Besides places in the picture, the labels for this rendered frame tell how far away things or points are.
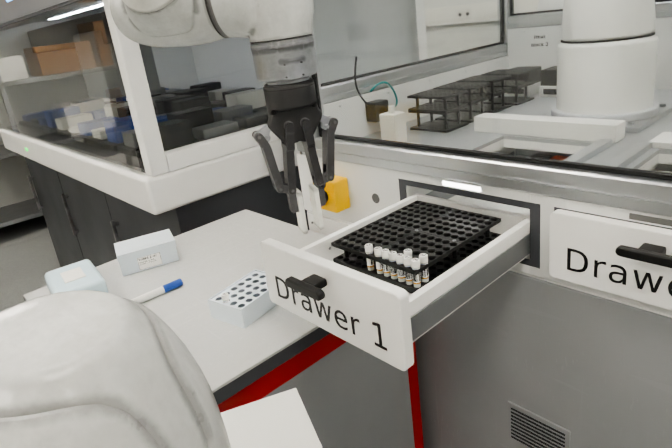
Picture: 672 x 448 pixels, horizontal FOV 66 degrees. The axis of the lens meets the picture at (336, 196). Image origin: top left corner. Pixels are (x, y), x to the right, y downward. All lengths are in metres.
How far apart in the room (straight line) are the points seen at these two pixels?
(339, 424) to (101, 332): 0.79
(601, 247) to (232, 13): 0.61
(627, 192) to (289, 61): 0.50
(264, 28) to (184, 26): 0.11
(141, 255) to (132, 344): 0.93
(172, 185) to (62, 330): 1.16
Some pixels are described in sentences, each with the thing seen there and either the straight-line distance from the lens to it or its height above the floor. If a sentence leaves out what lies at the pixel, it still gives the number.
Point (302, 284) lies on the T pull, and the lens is 0.71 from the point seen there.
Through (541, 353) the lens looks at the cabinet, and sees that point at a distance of 1.01.
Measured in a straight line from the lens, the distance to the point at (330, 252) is 0.89.
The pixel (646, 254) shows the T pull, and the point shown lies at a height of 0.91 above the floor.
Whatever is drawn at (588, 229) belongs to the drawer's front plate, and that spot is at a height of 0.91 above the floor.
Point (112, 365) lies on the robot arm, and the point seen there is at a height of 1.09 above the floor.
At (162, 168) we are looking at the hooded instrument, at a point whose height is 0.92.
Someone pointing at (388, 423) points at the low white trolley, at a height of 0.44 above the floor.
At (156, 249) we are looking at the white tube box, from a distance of 1.24.
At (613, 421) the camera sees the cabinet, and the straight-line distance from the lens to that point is 1.02.
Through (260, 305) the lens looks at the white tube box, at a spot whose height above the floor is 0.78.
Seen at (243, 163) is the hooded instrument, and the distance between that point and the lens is 1.57.
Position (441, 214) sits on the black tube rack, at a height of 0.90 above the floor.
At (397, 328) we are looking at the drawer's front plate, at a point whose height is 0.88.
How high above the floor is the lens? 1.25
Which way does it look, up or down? 19 degrees down
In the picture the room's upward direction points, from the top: 7 degrees counter-clockwise
